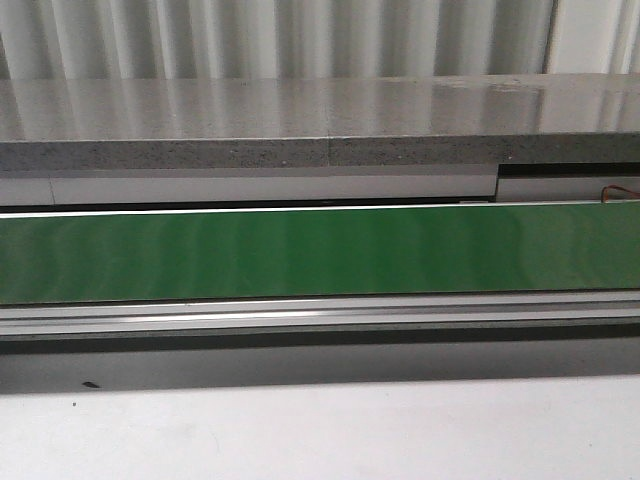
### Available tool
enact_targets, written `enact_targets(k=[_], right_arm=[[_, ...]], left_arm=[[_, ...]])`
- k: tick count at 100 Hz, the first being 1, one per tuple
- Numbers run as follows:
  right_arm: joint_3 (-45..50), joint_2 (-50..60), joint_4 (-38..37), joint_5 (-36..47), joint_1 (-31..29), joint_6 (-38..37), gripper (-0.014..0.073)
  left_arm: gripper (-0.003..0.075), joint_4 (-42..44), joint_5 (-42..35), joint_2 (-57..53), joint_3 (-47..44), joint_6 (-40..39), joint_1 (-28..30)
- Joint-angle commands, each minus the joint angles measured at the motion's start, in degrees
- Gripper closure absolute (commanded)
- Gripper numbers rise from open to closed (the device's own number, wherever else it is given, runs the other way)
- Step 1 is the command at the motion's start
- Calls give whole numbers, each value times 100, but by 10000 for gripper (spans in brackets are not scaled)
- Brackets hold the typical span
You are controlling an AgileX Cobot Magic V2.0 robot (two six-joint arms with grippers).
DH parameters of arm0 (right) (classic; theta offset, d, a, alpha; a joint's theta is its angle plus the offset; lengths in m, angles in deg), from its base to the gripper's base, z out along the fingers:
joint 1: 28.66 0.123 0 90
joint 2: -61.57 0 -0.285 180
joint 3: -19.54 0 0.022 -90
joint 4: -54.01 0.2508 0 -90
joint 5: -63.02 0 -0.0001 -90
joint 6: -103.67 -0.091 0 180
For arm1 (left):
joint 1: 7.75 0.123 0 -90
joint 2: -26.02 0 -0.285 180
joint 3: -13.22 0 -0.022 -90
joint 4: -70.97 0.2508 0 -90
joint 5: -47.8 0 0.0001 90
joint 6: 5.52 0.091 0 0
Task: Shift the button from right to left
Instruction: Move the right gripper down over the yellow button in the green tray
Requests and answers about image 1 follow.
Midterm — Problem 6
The green conveyor belt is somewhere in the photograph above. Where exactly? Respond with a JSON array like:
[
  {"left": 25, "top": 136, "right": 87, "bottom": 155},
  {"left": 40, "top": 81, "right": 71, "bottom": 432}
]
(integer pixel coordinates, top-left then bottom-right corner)
[{"left": 1, "top": 202, "right": 639, "bottom": 305}]

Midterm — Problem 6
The grey stone countertop slab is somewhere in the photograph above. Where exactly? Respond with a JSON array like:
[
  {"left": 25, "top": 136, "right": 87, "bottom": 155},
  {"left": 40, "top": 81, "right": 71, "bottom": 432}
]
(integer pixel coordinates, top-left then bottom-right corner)
[{"left": 1, "top": 74, "right": 639, "bottom": 172}]

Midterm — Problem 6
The white pleated curtain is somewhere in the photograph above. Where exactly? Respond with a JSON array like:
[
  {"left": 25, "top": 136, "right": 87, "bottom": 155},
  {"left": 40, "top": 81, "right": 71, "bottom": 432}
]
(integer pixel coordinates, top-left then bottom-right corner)
[{"left": 1, "top": 1, "right": 639, "bottom": 80}]

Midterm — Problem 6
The silver aluminium conveyor frame rail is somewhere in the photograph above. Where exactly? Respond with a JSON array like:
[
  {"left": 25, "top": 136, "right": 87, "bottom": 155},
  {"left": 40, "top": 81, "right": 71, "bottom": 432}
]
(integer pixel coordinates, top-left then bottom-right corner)
[{"left": 1, "top": 290, "right": 639, "bottom": 336}]

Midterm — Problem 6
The red wire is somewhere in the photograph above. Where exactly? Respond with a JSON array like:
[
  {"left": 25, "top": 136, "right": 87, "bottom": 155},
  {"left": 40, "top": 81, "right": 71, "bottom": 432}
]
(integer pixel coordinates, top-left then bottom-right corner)
[{"left": 600, "top": 185, "right": 640, "bottom": 204}]

